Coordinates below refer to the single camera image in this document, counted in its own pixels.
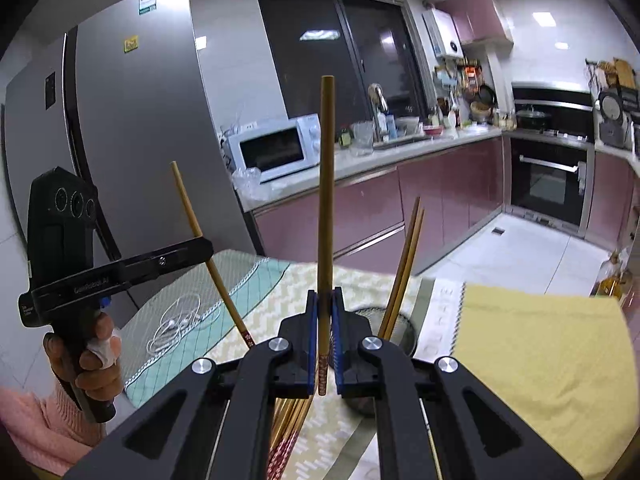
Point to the kitchen faucet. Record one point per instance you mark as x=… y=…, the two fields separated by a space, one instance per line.
x=380 y=109

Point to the oil bottle on floor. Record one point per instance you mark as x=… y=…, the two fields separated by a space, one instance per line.
x=613 y=278

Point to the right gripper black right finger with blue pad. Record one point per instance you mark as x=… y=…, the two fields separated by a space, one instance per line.
x=435 y=420

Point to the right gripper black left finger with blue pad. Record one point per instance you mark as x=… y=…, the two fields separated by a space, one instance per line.
x=212 y=421

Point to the yellow cloth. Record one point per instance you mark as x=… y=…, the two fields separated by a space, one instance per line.
x=564 y=364

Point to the black built-in oven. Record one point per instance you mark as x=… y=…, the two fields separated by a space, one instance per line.
x=550 y=180

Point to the pink knitted sleeve forearm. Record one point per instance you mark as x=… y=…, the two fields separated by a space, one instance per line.
x=51 y=433

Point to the teal checked mat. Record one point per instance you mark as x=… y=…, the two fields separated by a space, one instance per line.
x=188 y=319

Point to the silver refrigerator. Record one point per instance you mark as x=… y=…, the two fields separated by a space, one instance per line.
x=119 y=100

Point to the range hood and stove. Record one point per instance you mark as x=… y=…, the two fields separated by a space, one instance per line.
x=552 y=108

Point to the white water heater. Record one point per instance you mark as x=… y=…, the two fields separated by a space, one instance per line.
x=443 y=34

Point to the clear measuring jug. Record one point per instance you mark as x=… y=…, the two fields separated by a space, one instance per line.
x=362 y=138

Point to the black mesh utensil holder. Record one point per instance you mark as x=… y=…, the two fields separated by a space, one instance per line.
x=404 y=335

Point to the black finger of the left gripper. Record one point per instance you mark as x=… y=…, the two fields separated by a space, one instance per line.
x=150 y=266

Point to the pink kitchen cabinets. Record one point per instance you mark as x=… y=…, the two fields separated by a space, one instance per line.
x=461 y=189

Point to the left hand with bandage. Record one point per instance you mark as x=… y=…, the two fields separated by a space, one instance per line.
x=98 y=382

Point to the clear plastic bag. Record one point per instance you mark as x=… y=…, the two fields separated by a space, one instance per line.
x=248 y=183

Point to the rice cooker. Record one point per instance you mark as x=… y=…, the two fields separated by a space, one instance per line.
x=614 y=128

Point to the white microwave oven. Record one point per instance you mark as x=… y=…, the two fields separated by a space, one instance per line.
x=277 y=148

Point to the dark window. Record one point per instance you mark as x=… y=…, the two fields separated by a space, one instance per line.
x=358 y=42

